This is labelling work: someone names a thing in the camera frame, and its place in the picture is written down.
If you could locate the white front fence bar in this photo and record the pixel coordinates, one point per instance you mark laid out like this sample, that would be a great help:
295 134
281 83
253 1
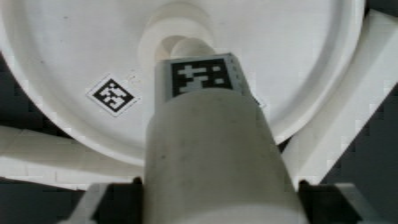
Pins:
50 160

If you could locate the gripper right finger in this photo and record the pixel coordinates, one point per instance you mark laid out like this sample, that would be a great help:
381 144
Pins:
336 205

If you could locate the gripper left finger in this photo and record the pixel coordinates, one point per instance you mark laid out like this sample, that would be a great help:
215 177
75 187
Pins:
111 204

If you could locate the white fence bar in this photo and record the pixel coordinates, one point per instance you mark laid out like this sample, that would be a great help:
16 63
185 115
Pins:
50 160
322 140

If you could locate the white cylindrical table leg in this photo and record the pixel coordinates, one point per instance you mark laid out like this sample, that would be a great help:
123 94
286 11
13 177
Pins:
215 177

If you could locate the white right fence bar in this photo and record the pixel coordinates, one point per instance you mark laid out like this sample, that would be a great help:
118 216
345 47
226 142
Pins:
322 140

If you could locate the white round table top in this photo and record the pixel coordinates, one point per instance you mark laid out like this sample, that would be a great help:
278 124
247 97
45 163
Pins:
82 45

